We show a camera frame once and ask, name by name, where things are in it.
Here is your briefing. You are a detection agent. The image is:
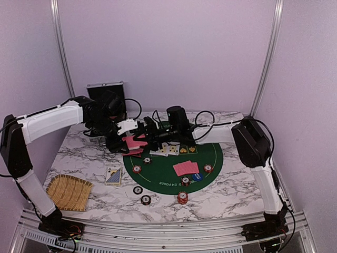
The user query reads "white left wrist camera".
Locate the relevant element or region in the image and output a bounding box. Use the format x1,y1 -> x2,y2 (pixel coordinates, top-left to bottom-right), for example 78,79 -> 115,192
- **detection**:
116,119 -> 144,135

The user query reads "aluminium poker chip case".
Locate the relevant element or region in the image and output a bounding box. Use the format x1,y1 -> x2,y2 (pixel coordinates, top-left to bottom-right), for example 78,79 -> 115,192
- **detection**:
87,81 -> 127,122

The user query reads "black poker chip stack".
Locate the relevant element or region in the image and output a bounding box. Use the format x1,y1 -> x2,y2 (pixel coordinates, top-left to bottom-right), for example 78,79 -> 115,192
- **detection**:
141,195 -> 151,206

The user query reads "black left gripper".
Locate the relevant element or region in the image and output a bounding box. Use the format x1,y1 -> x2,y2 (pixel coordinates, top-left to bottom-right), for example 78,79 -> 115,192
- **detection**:
88,114 -> 129,153

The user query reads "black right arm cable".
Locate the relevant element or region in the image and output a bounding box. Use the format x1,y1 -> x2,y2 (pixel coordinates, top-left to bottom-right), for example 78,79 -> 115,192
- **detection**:
189,110 -> 297,243

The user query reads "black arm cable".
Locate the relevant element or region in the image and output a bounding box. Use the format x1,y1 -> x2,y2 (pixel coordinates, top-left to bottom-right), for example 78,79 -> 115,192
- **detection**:
81,98 -> 143,138
189,110 -> 297,243

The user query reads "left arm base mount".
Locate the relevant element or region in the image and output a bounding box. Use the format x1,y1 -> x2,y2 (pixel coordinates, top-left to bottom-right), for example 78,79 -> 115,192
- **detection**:
38,207 -> 85,240

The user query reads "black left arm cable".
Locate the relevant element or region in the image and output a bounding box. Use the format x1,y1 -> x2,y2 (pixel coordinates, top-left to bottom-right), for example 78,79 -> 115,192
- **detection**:
81,98 -> 143,138

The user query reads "woven bamboo tray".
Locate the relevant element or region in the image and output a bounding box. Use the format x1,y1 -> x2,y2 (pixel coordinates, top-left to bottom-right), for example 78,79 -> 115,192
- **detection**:
46,174 -> 93,212

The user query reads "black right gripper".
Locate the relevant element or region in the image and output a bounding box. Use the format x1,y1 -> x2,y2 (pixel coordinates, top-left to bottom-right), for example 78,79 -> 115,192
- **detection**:
134,124 -> 180,151

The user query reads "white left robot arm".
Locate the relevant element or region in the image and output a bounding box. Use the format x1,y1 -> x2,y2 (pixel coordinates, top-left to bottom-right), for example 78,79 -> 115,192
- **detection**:
1,91 -> 137,235

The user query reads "round green poker mat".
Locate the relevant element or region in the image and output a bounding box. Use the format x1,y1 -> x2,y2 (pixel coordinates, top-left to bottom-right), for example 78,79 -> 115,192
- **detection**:
123,143 -> 224,195

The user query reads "red-backed card bottom player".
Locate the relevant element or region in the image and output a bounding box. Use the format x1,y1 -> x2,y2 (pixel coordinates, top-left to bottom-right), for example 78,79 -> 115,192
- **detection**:
173,162 -> 192,177

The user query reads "left aluminium frame post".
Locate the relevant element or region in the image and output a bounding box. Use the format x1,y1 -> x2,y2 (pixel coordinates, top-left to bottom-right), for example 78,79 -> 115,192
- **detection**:
50,0 -> 76,98

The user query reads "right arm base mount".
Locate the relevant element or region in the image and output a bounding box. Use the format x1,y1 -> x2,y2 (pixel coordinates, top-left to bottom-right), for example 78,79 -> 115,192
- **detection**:
241,205 -> 289,241

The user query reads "face-up queen card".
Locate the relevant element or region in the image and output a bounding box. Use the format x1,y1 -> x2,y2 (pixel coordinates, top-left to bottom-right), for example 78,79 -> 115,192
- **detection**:
149,150 -> 162,155

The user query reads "aluminium front rail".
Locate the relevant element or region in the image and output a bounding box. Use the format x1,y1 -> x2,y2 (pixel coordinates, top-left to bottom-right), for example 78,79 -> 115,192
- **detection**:
9,209 -> 318,252

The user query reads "red poker chip stack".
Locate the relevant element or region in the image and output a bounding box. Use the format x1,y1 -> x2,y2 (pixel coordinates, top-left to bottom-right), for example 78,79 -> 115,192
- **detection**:
177,191 -> 189,205

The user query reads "blue small blind button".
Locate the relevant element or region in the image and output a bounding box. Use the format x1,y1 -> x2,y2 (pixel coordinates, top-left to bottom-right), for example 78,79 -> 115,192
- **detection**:
192,173 -> 204,182

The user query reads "right aluminium frame post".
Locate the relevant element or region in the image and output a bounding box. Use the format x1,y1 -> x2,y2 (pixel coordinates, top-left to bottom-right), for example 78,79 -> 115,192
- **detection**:
249,0 -> 284,117

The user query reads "red playing card deck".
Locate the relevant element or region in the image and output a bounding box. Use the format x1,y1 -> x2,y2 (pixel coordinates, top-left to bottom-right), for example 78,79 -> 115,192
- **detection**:
122,136 -> 147,155

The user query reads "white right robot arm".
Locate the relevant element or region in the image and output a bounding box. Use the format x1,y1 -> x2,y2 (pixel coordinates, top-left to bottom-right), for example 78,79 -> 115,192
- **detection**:
131,105 -> 288,236

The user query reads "playing card box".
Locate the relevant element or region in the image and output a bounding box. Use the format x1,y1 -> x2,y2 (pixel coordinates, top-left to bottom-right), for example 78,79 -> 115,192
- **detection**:
105,166 -> 122,186

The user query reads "aluminium frame post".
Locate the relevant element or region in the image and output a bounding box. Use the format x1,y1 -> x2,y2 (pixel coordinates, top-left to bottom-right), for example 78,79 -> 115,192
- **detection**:
249,0 -> 284,117
50,0 -> 76,98

